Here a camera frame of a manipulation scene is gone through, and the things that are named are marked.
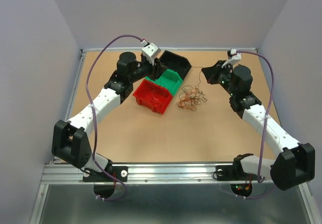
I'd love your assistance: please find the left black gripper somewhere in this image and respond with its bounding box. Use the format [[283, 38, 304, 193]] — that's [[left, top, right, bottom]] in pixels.
[[129, 56, 168, 84]]

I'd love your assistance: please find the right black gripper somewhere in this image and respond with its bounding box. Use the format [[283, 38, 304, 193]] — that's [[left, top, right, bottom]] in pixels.
[[201, 60, 237, 97]]

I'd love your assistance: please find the red storage bin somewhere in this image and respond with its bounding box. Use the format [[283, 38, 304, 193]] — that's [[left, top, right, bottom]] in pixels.
[[133, 80, 173, 114]]

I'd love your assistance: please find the orange wire bundle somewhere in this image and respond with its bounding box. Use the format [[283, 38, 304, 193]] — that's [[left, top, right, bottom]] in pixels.
[[176, 84, 208, 112]]

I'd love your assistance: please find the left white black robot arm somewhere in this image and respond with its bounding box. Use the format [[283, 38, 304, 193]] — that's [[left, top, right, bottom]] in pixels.
[[51, 52, 166, 181]]

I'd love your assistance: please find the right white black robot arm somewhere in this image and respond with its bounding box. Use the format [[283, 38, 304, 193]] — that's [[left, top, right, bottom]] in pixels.
[[201, 60, 315, 190]]

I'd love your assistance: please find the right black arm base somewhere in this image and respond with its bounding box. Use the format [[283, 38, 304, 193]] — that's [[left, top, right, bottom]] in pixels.
[[212, 165, 256, 198]]

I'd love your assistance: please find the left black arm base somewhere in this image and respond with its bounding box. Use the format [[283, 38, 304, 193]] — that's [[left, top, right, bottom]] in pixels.
[[80, 166, 128, 201]]

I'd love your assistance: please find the black storage bin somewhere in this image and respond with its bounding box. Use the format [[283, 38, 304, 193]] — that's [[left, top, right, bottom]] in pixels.
[[159, 50, 192, 80]]

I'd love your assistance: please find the green storage bin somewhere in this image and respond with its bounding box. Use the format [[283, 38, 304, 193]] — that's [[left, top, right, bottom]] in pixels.
[[145, 69, 183, 96]]

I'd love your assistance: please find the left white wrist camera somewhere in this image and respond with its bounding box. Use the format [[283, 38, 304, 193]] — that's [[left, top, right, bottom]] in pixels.
[[141, 39, 161, 66]]

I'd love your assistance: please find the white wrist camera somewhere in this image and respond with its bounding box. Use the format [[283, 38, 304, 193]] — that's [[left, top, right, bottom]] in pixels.
[[222, 48, 242, 68], [141, 39, 161, 66]]

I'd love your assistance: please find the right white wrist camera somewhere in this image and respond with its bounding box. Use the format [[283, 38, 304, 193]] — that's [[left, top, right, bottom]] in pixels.
[[222, 48, 242, 68]]

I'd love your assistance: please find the aluminium table edge frame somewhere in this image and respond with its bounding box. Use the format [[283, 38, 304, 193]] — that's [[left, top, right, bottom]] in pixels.
[[51, 47, 260, 164]]

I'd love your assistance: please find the aluminium front rail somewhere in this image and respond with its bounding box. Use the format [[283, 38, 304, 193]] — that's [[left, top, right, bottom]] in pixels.
[[40, 161, 310, 185]]

